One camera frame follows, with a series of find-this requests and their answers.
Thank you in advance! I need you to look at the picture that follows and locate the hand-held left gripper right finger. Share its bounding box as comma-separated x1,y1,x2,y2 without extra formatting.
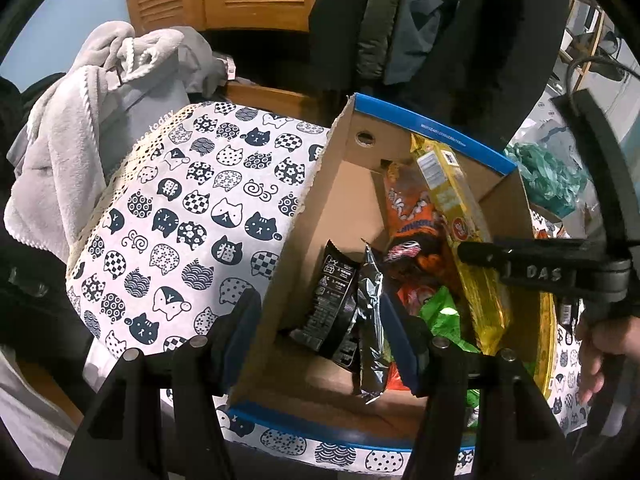
377,289,577,480

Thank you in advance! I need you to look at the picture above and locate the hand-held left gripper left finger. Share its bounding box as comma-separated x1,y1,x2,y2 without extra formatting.
72,286,264,480

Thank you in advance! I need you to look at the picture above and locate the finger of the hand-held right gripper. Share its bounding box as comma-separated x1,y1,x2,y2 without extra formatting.
456,238,632,307
551,88,637,261

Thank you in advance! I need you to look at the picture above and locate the silver foil snack packet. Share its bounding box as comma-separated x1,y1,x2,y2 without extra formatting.
350,244,392,407

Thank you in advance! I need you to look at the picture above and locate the green snack packet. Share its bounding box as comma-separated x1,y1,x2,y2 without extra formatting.
419,285,482,417

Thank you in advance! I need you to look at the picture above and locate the red orange snack bag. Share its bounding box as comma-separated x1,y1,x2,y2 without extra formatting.
394,280,428,313

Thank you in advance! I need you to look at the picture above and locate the orange gold snack packet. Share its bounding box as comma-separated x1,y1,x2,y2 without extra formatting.
539,290,557,397

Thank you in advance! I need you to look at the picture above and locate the black snack packet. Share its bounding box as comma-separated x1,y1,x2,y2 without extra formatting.
289,239,362,367

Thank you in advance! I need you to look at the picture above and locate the dark brown snack packet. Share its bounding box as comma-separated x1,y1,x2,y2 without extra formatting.
384,236,452,283

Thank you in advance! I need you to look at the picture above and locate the long yellow snack packet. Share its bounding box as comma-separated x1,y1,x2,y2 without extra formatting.
410,132,514,357

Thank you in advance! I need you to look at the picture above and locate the blue cardboard box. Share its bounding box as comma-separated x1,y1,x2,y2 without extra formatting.
227,92,552,454

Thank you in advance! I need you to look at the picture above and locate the person's right hand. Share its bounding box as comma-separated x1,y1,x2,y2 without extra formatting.
574,310,640,405

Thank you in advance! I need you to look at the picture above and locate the green plastic bag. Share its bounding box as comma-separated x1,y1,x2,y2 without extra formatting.
504,142,592,217

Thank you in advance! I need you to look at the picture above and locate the wooden shelf rack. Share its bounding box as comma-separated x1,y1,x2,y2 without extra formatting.
559,0,609,87

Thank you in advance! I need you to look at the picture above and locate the cat print tablecloth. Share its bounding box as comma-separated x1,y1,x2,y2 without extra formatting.
65,101,592,477

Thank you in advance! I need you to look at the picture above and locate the long black coat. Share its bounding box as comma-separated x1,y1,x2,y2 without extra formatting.
440,0,572,142

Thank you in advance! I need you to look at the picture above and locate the grey blue jacket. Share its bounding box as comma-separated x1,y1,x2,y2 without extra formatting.
385,0,457,87

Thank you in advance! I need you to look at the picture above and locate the wooden drawer unit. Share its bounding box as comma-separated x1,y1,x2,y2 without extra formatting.
224,80,322,122

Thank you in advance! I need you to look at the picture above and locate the grey fleece towel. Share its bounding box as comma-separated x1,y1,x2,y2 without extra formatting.
4,20,187,264

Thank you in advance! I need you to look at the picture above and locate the olive jacket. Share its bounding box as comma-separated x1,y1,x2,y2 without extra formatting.
357,0,409,79

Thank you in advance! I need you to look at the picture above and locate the grey hoodie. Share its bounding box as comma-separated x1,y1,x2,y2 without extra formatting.
174,27,232,97

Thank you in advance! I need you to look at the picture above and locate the short black jacket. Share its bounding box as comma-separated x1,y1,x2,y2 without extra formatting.
307,0,382,87

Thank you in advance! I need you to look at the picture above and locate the black cable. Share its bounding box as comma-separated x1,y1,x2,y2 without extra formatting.
564,54,627,97

